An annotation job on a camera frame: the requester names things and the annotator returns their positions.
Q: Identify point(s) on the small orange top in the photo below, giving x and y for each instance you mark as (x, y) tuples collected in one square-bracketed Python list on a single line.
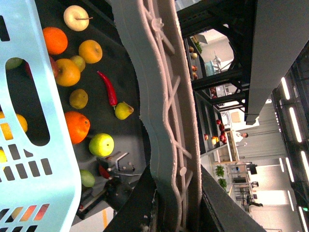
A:
[(55, 39)]

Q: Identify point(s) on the brown kiwi fruit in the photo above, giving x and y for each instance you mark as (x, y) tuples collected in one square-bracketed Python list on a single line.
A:
[(78, 99)]

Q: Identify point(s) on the light blue shopping basket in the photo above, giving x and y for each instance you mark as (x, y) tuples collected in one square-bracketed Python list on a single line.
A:
[(40, 184)]

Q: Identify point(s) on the person in white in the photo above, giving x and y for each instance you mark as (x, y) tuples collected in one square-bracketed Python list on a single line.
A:
[(238, 137)]

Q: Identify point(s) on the green apple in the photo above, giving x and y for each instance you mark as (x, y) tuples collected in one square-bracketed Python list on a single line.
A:
[(101, 145)]

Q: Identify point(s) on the green lime on tray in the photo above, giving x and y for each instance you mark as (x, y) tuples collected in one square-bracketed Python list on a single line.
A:
[(87, 178)]

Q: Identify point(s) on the grey basket handle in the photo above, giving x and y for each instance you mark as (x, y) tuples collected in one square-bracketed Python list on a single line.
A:
[(151, 34)]

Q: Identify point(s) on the yellow lemon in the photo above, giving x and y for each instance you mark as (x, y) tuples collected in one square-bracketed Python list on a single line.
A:
[(22, 122)]

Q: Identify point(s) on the yellow orange apple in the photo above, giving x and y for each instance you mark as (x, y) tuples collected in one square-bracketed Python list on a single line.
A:
[(69, 73)]

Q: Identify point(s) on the large orange on tray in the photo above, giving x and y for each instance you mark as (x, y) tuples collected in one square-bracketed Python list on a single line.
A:
[(78, 126)]

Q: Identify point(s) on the yellow orange round pear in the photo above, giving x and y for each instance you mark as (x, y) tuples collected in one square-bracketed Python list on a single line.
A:
[(90, 51)]

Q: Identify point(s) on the red chili pepper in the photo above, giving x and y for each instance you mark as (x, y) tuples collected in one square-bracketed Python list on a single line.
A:
[(113, 101)]

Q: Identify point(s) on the pale apple with long stem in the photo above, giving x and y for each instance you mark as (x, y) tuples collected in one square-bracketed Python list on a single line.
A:
[(76, 18)]

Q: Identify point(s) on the yellow green pear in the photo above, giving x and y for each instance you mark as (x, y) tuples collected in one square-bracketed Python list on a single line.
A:
[(123, 110)]

